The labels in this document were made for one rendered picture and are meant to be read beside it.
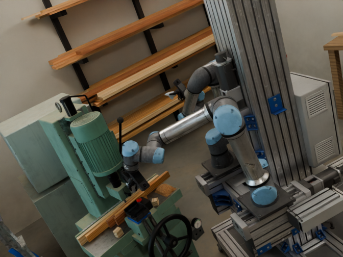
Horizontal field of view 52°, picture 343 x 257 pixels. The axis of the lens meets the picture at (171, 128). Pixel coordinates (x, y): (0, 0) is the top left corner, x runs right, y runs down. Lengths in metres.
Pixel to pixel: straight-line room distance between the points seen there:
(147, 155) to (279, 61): 0.83
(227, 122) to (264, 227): 0.70
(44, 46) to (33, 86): 0.44
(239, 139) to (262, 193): 0.29
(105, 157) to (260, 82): 0.88
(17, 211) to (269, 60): 3.36
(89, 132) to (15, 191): 2.61
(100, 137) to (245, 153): 0.73
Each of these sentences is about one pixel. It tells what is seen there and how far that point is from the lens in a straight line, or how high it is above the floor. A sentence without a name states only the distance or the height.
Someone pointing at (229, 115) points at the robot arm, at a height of 1.43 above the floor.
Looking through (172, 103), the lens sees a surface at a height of 0.60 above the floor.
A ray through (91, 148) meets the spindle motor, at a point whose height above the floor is 1.37.
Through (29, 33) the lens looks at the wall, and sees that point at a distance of 4.10.
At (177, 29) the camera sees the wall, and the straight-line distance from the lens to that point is 4.85.
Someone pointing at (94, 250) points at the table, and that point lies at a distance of 1.98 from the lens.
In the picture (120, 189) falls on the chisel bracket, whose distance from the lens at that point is 1.99.
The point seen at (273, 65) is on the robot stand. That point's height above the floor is 1.43.
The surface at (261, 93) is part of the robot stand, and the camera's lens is 1.88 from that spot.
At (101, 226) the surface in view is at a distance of 2.05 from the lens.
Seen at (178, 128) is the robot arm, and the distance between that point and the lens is 1.68.
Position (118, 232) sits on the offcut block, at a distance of 1.94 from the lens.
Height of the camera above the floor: 2.05
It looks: 24 degrees down
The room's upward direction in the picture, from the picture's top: 21 degrees counter-clockwise
